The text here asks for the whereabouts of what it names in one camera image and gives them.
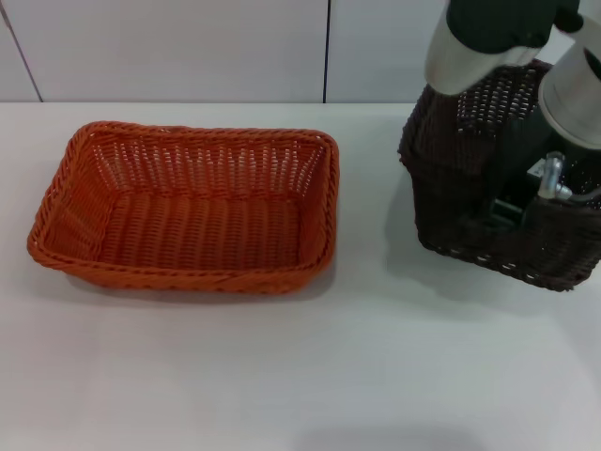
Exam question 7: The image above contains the black vertical wall strip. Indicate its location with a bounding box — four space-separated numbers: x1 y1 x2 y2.
321 0 331 103

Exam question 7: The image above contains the grey diagonal wall strip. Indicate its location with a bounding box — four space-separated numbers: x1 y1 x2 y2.
0 7 46 102

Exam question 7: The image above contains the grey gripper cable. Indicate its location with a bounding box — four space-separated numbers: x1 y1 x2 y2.
570 186 601 206

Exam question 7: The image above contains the silver metal cable connector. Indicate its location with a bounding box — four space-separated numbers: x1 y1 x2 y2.
536 152 575 204

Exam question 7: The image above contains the dark brown woven plastic basket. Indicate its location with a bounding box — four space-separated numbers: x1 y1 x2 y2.
397 58 601 292

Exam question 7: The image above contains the orange woven plastic basket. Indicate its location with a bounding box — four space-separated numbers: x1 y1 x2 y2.
26 120 342 296

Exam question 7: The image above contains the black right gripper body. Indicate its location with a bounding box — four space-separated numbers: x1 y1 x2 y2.
472 116 551 223

